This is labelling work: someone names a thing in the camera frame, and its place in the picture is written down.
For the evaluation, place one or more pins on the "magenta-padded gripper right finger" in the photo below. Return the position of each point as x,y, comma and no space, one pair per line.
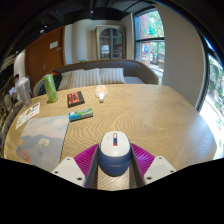
159,168

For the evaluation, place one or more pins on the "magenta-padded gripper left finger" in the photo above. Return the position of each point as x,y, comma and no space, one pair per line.
68,170

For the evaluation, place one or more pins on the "blue and white computer mouse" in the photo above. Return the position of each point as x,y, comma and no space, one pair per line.
115,153

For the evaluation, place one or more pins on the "landscape print mouse pad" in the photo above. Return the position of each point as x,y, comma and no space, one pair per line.
41,143

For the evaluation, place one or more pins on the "small teal pack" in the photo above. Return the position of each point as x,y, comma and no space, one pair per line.
80,114

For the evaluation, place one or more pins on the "yellow card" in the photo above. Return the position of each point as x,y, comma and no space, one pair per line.
5,151

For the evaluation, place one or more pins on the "white sticker sheet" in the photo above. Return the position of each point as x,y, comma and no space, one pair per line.
28,114

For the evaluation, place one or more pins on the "black box with red print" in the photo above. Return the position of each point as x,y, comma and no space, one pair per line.
75,98

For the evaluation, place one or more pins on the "green drink can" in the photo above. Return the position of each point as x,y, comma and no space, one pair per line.
50,88

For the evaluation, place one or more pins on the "white and orange tube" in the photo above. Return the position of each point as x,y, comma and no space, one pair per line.
101,92

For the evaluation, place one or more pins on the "striped cushion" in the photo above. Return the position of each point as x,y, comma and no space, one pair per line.
112,75
66,81
87,77

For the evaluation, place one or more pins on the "clear plastic cup with lid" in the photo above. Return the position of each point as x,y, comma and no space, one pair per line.
24,91

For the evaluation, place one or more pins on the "black backpack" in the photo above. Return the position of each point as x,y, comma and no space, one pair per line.
57,79

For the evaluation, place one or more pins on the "person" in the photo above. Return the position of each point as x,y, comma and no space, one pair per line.
15,85

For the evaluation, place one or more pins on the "brown curved sofa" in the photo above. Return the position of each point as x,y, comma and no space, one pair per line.
136,70

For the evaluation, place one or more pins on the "brown wooden door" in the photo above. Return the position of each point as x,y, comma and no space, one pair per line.
41,60

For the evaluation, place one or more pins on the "dark-framed window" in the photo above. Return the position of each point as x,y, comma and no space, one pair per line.
150,43

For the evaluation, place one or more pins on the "white sign on door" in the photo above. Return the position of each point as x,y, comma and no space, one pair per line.
54,44

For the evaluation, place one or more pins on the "arched glass-door cabinet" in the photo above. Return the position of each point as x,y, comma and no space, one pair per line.
110,42

